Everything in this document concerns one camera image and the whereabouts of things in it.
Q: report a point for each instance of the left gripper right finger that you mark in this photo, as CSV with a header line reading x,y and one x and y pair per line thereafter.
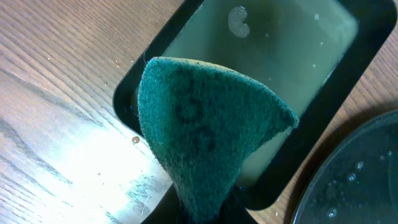
x,y
233,211

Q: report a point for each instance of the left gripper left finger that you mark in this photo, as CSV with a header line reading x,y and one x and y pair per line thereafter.
x,y
170,210

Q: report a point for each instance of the green yellow sponge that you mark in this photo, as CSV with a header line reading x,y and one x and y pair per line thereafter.
x,y
202,121

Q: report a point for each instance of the black round tray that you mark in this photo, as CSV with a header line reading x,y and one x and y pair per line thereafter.
x,y
357,182

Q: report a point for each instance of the black rectangular water tray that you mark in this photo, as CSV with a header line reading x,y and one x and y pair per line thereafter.
x,y
310,53

